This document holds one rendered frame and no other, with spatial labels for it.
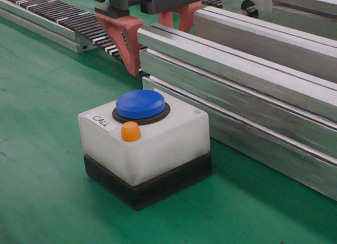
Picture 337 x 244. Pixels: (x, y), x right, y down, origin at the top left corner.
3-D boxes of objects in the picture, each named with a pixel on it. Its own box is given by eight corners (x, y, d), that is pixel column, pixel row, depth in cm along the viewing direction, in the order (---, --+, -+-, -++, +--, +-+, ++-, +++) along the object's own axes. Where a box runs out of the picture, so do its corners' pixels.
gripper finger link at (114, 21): (186, 69, 72) (179, -12, 68) (134, 89, 68) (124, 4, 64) (151, 55, 77) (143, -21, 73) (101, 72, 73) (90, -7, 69)
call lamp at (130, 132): (117, 137, 48) (116, 123, 48) (134, 130, 49) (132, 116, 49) (128, 144, 47) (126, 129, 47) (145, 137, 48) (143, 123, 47)
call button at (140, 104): (108, 119, 53) (105, 97, 52) (147, 104, 55) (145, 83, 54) (135, 135, 50) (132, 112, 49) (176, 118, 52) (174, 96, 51)
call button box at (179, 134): (85, 174, 55) (74, 110, 53) (172, 137, 60) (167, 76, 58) (136, 213, 50) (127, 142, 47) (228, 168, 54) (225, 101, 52)
